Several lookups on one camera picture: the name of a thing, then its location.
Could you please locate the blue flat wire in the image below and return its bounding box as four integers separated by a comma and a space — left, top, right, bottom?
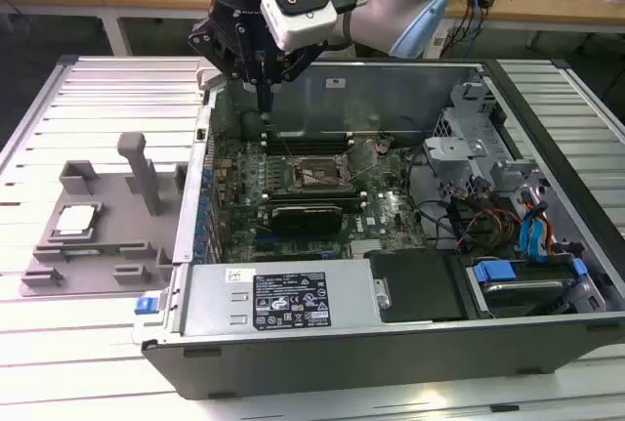
529, 198, 553, 261
518, 218, 538, 261

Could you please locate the silver metal drive cage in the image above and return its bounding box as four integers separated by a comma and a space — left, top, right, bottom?
422, 76, 543, 197

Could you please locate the black plastic shroud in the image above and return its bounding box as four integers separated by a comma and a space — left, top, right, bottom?
365, 249, 470, 324

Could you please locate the black graphics card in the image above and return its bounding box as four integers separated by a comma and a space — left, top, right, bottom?
256, 202, 346, 235

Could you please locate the grey parts rack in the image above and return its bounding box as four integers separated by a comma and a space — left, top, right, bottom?
18, 131, 189, 298

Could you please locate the green motherboard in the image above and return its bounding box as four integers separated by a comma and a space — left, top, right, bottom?
209, 135, 431, 264

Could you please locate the green RAM stick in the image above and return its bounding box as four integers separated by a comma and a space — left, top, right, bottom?
62, 244, 148, 256

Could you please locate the yellow wire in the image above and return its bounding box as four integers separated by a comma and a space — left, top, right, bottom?
487, 218, 514, 249

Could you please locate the silver power supply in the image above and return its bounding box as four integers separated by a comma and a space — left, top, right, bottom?
183, 262, 392, 339

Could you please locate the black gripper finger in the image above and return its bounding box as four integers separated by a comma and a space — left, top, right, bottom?
265, 43, 327, 114
187, 20, 268, 113

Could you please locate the black PC case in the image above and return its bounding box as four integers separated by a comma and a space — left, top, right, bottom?
131, 56, 625, 401

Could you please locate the silver CPU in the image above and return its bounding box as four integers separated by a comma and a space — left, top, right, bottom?
54, 205, 98, 236

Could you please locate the metal socket cover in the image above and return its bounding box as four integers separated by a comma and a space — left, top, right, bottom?
347, 145, 381, 183

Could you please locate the black round part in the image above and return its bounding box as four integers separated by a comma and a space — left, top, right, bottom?
240, 108, 269, 143

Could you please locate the silver metal latch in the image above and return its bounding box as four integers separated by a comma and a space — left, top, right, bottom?
373, 277, 394, 309

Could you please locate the black RAM slot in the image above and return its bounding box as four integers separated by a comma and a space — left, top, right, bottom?
261, 195, 370, 201
263, 136, 355, 143
261, 188, 370, 193
263, 141, 355, 148
261, 191, 370, 197
261, 199, 370, 205
263, 130, 355, 138
263, 147, 355, 154

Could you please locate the blue cable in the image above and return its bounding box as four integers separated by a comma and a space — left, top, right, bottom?
458, 0, 484, 59

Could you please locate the hard disk in blue carrier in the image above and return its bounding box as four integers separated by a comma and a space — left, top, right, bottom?
468, 258, 587, 318

